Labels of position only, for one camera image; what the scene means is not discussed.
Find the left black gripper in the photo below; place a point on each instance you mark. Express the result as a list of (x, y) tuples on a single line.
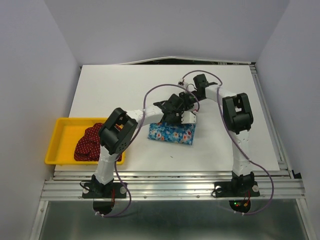
[(180, 112)]

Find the blue floral skirt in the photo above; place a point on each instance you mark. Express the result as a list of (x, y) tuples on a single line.
[(172, 133)]

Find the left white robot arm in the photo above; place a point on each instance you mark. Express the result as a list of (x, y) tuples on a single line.
[(117, 133)]

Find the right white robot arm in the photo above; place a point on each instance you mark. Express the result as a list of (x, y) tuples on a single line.
[(237, 118)]

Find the red polka dot skirt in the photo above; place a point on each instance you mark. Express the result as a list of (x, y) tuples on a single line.
[(88, 147)]

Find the yellow plastic tray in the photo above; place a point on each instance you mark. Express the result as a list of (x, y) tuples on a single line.
[(66, 134)]

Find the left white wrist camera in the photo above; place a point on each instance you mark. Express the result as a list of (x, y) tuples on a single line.
[(188, 117)]

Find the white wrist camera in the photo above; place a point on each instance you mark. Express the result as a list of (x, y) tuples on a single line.
[(183, 84), (188, 117)]

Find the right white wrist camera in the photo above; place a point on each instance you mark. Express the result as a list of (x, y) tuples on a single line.
[(183, 84)]

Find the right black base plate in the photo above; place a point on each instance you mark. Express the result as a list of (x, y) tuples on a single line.
[(239, 194)]

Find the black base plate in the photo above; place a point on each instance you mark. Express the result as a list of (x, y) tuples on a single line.
[(239, 194), (120, 191)]

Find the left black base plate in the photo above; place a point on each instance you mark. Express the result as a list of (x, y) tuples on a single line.
[(120, 191)]

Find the aluminium frame rail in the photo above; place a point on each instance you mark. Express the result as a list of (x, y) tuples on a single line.
[(170, 185)]

